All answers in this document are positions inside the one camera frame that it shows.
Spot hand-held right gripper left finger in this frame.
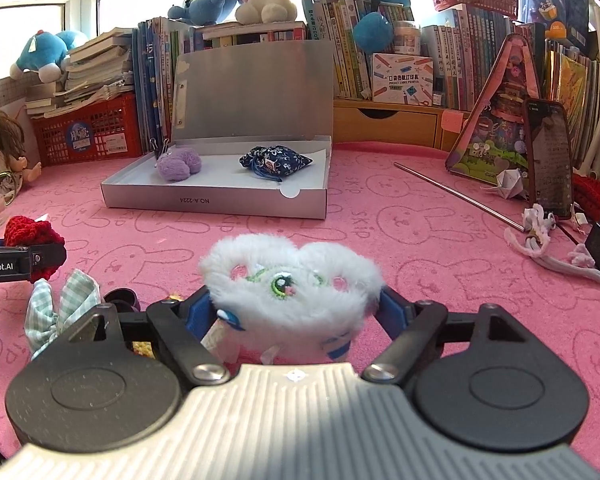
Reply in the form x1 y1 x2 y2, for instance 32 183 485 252
55 285 233 386

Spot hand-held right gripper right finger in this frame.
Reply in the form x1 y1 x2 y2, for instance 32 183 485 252
360 285 520 386

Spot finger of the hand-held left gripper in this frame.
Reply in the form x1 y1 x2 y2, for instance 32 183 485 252
0 243 67 281

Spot green checked cloth bow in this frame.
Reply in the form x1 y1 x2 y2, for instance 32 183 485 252
24 268 102 361

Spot black round ring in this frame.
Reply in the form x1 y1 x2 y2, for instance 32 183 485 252
102 287 142 312

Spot white fluffy plush toy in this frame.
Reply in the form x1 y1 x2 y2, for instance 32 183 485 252
198 234 384 367

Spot purple plush toy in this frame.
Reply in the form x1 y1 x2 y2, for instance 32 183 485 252
157 146 204 182

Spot silver file box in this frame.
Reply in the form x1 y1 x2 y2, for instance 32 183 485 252
100 40 336 220

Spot brown-haired doll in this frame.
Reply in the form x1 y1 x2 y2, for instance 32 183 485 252
0 105 43 197

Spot red plastic crate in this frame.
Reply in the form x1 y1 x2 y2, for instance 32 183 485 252
32 92 144 167

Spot thin metal rod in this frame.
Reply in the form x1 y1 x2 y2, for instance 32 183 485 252
393 162 527 231

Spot silver binder clips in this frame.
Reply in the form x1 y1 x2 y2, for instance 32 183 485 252
150 137 174 162

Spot grey cutting mat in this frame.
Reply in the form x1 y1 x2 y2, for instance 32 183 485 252
0 72 42 117

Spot white paper origami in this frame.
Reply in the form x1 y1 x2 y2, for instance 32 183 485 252
482 167 527 202

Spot wooden drawer shelf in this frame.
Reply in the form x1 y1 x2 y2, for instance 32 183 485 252
332 98 473 150

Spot stack of worn books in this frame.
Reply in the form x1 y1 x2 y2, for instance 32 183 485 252
25 29 136 119

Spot pink sticky note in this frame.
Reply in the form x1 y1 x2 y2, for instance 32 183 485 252
440 109 467 134

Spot blue white plush toy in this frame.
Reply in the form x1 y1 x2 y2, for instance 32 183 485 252
9 30 89 84

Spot row of blue books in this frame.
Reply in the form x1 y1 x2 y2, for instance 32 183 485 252
131 17 196 157

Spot pink house-shaped toy book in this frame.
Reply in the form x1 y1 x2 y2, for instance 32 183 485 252
445 34 547 182

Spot black smartphone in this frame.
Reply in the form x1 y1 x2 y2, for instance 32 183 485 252
522 97 576 219

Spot red knitted piece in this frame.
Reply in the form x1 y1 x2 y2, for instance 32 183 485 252
572 174 600 222

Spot white printed cardboard box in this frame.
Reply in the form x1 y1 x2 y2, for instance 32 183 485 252
371 52 434 107

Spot row of colourful books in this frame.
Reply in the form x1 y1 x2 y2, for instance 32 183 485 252
300 0 417 102

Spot row of pale books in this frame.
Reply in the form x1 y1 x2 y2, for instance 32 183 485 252
420 4 517 112

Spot small round jar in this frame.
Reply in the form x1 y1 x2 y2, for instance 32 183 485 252
393 20 421 56

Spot blue round plush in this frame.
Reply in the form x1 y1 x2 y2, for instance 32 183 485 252
352 11 396 56

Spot flat-lying books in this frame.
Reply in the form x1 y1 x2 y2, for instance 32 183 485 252
192 21 308 52

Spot yellow picture books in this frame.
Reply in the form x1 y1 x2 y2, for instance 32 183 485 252
545 39 600 162

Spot blue dragon plush toy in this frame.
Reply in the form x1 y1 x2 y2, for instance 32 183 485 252
167 0 239 27

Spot blue cardboard box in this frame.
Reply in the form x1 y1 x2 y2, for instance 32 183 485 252
517 0 591 52

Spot white pink cord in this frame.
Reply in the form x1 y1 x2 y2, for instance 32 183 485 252
503 204 600 292

